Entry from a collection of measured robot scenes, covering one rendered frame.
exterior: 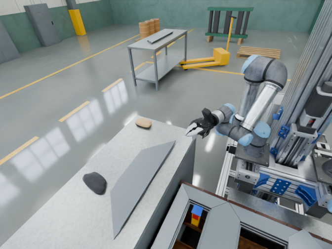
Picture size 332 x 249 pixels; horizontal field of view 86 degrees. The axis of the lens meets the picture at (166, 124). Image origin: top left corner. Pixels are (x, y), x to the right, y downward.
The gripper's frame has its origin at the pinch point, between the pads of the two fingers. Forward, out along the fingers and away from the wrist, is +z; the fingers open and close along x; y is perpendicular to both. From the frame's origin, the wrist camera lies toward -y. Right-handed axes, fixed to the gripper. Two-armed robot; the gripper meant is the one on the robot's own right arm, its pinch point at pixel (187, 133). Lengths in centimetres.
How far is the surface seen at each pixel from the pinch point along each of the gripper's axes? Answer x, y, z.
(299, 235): -67, 50, -33
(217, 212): -29, 56, -8
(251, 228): -48, 55, -17
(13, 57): 799, 248, 67
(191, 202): -14, 60, -1
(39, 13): 920, 153, -88
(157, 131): 43, 47, -16
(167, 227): -15, 58, 22
